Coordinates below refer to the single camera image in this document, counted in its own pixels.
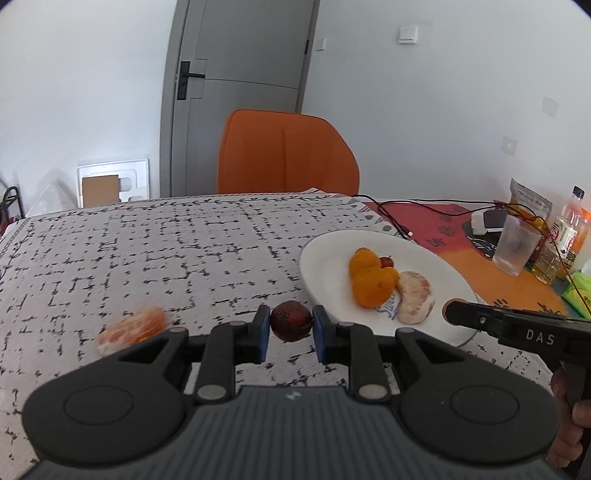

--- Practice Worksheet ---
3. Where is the large peeled pomelo segment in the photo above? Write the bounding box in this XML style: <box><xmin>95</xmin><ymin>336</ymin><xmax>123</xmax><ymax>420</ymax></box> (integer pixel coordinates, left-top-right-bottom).
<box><xmin>397</xmin><ymin>271</ymin><xmax>435</xmax><ymax>325</ymax></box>

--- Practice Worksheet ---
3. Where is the large orange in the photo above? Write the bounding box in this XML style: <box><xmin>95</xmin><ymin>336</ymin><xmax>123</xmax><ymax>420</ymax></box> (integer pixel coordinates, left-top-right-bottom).
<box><xmin>352</xmin><ymin>267</ymin><xmax>400</xmax><ymax>309</ymax></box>

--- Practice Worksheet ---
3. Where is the small red apple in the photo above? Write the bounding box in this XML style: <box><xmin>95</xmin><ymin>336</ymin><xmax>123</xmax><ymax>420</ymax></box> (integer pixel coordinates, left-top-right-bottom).
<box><xmin>380</xmin><ymin>256</ymin><xmax>394</xmax><ymax>268</ymax></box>

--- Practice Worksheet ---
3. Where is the dark red plum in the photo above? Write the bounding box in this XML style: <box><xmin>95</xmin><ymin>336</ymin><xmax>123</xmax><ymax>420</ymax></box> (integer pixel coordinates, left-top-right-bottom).
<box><xmin>270</xmin><ymin>301</ymin><xmax>312</xmax><ymax>342</ymax></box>

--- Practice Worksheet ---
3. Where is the medium orange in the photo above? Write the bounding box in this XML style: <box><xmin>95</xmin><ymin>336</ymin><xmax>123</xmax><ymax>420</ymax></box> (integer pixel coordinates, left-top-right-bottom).
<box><xmin>349</xmin><ymin>247</ymin><xmax>382</xmax><ymax>279</ymax></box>

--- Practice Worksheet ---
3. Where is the brown round fruit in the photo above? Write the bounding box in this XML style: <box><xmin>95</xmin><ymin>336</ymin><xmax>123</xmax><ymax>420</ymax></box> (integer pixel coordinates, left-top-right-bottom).
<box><xmin>442</xmin><ymin>298</ymin><xmax>466</xmax><ymax>322</ymax></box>

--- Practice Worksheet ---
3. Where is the person's right hand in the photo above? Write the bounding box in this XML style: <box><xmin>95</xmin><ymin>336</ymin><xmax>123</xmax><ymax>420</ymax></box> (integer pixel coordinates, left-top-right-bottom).
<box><xmin>547</xmin><ymin>368</ymin><xmax>590</xmax><ymax>469</ymax></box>

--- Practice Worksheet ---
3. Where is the peeled orange-pink citrus segment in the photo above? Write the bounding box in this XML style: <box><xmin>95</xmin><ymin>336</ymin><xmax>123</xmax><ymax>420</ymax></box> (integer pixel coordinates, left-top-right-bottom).
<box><xmin>96</xmin><ymin>307</ymin><xmax>168</xmax><ymax>357</ymax></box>

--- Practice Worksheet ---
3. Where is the clear plastic cup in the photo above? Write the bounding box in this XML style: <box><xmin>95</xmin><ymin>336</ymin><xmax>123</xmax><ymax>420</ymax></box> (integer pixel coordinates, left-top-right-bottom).
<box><xmin>492</xmin><ymin>215</ymin><xmax>542</xmax><ymax>277</ymax></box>

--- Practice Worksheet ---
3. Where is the plastic drink bottle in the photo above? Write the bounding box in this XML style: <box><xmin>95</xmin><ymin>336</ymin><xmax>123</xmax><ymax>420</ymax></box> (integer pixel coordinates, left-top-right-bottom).
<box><xmin>551</xmin><ymin>186</ymin><xmax>586</xmax><ymax>271</ymax></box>

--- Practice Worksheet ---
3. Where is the snack bag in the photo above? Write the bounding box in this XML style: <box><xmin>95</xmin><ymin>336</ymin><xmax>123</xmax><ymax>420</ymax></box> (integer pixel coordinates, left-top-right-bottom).
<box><xmin>509</xmin><ymin>178</ymin><xmax>553</xmax><ymax>228</ymax></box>

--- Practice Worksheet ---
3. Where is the white black device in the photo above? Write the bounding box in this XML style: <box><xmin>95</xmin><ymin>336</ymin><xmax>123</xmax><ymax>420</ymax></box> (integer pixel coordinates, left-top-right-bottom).
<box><xmin>471</xmin><ymin>208</ymin><xmax>508</xmax><ymax>236</ymax></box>

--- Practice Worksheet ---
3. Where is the red orange table mat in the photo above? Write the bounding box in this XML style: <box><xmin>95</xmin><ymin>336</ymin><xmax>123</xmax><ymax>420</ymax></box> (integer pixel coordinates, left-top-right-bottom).
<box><xmin>362</xmin><ymin>198</ymin><xmax>569</xmax><ymax>316</ymax></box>

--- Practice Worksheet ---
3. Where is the white plate with logo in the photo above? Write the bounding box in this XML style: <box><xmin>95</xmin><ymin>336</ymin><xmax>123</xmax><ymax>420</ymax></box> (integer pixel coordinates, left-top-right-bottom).
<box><xmin>298</xmin><ymin>230</ymin><xmax>476</xmax><ymax>346</ymax></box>

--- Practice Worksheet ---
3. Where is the white framed board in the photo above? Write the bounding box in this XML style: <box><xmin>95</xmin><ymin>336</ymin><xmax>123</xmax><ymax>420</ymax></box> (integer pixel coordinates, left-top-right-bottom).
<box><xmin>77</xmin><ymin>159</ymin><xmax>150</xmax><ymax>208</ymax></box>

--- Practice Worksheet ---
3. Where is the black metal rack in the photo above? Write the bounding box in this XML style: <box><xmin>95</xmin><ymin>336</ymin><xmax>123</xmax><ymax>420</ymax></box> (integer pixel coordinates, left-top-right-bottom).
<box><xmin>0</xmin><ymin>186</ymin><xmax>25</xmax><ymax>235</ymax></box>

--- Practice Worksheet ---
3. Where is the orange chair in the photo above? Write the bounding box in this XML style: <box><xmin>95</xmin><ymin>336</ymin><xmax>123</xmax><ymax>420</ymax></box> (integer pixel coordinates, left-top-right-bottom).
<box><xmin>217</xmin><ymin>109</ymin><xmax>360</xmax><ymax>195</ymax></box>

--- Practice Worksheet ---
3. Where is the grey door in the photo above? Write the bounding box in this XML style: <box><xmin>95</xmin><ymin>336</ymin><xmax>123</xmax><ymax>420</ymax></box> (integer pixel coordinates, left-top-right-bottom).
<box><xmin>159</xmin><ymin>0</ymin><xmax>318</xmax><ymax>197</ymax></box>

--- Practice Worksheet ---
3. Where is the black cable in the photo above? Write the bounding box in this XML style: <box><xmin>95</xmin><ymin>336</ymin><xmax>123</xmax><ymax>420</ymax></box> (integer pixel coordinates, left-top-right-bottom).
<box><xmin>351</xmin><ymin>194</ymin><xmax>514</xmax><ymax>241</ymax></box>

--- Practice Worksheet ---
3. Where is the black door handle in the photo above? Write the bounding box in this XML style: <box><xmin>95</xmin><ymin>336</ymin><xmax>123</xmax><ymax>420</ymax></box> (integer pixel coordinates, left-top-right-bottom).
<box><xmin>176</xmin><ymin>61</ymin><xmax>205</xmax><ymax>100</ymax></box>

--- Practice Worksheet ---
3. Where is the white light switch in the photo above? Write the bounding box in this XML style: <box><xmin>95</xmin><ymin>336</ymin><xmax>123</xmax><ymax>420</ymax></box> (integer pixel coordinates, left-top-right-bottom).
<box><xmin>398</xmin><ymin>25</ymin><xmax>419</xmax><ymax>45</ymax></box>

